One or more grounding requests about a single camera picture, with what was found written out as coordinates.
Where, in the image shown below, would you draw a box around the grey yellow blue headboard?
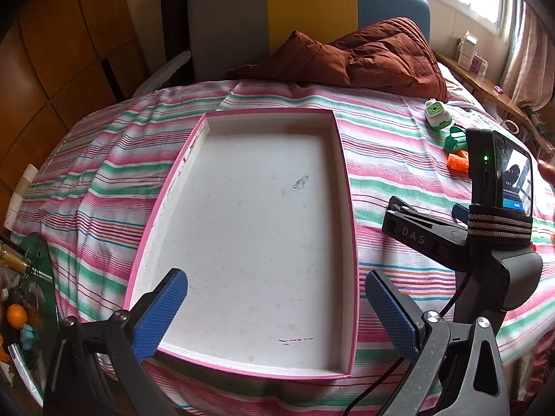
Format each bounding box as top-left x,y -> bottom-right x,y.
187,0 -> 431,83

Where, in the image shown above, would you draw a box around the white tray with pink rim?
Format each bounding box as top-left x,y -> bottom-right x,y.
123,108 -> 360,381

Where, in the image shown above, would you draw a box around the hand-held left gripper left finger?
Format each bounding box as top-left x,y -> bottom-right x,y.
43,269 -> 189,416

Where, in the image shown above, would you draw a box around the orange linked cube blocks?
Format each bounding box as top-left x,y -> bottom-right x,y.
448,149 -> 471,175

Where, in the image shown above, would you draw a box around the white box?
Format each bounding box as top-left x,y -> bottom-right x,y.
457,31 -> 480,70

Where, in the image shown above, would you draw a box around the orange fruit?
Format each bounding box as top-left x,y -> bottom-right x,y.
6,304 -> 27,328

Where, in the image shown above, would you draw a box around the cluttered side table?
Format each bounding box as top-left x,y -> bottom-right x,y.
0,229 -> 61,399

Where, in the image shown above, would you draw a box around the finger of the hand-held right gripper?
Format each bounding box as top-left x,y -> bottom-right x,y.
387,196 -> 470,231

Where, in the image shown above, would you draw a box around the white and green toy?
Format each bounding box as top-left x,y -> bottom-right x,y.
424,99 -> 452,130

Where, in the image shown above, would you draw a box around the green plastic toy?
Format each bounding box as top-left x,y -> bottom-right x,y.
444,125 -> 468,153

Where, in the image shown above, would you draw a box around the brown quilt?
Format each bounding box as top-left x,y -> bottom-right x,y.
225,17 -> 449,101

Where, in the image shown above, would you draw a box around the wooden wardrobe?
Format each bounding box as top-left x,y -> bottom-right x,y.
0,0 -> 148,209

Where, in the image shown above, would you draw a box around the wooden ledge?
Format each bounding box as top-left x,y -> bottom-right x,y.
436,52 -> 555,161

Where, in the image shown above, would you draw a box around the beige curtain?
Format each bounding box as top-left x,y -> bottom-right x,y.
498,0 -> 555,113

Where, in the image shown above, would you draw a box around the stack of paper cups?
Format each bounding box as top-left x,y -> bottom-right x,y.
4,164 -> 40,230

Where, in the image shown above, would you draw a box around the white cloth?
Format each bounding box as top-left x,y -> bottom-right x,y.
132,50 -> 192,96

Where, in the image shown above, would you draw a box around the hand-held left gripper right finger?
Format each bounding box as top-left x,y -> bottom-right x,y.
364,269 -> 510,416

